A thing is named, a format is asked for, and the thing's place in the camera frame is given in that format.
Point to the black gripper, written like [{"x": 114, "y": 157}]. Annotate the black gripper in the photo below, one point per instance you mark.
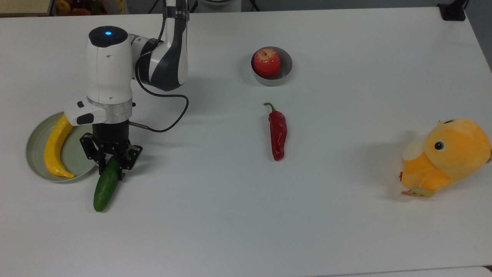
[{"x": 111, "y": 132}]

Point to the green cucumber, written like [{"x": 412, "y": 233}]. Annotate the green cucumber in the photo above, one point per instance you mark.
[{"x": 105, "y": 188}]

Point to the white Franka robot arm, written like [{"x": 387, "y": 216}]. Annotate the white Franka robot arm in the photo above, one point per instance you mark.
[{"x": 109, "y": 69}]

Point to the small metal bowl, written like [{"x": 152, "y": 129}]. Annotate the small metal bowl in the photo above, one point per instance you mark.
[{"x": 286, "y": 73}]

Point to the pale green round plate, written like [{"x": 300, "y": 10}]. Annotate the pale green round plate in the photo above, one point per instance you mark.
[{"x": 75, "y": 154}]

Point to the yellow banana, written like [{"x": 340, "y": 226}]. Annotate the yellow banana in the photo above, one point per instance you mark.
[{"x": 54, "y": 150}]

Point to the box of toy fruit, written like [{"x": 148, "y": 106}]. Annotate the box of toy fruit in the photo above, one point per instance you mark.
[{"x": 77, "y": 7}]

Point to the red chili pepper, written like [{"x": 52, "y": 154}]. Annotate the red chili pepper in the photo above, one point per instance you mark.
[{"x": 277, "y": 134}]

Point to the red apple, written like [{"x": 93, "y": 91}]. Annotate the red apple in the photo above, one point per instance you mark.
[{"x": 266, "y": 63}]

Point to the orange plush toy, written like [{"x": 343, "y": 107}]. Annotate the orange plush toy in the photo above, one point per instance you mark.
[{"x": 449, "y": 154}]

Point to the black stand base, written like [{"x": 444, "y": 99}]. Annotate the black stand base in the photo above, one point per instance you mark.
[{"x": 452, "y": 13}]

